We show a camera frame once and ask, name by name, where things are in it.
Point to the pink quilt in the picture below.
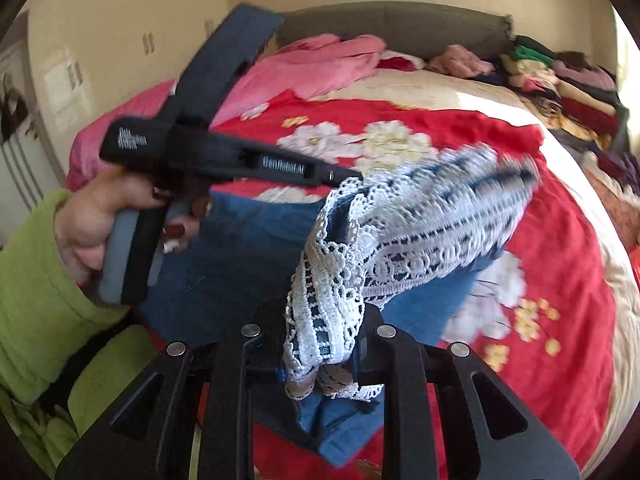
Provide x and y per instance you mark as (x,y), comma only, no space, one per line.
(320,60)

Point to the white wardrobe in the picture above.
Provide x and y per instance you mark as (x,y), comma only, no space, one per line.
(125,10)

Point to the beige bedsheet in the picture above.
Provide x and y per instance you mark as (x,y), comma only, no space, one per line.
(450,90)

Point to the pile of folded clothes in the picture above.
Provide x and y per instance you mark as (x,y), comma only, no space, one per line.
(585,105)

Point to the person's left hand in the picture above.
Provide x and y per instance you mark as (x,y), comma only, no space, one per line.
(100,210)

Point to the red floral blanket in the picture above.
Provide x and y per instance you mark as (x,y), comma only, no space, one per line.
(550,240)

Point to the purple clothes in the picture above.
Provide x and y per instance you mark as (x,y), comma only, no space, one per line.
(620,165)

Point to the floral fabric box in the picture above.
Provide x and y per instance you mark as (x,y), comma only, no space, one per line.
(617,205)

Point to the dark red garment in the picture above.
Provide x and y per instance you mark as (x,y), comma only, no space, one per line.
(395,63)

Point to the dark hanging bag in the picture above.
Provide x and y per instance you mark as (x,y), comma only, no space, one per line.
(14,110)

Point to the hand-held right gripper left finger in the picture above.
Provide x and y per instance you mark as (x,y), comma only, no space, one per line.
(240,360)

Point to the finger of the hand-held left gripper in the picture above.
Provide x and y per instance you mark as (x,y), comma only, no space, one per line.
(342,175)

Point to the person's left forearm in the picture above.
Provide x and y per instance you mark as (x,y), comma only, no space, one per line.
(35,285)

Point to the grey padded headboard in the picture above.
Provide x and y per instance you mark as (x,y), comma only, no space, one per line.
(400,25)

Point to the pink fuzzy garment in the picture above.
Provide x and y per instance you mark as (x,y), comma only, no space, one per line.
(457,60)

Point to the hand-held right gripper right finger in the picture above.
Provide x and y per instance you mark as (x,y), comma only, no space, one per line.
(395,370)

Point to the blue denim pants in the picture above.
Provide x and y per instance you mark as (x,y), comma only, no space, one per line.
(240,260)

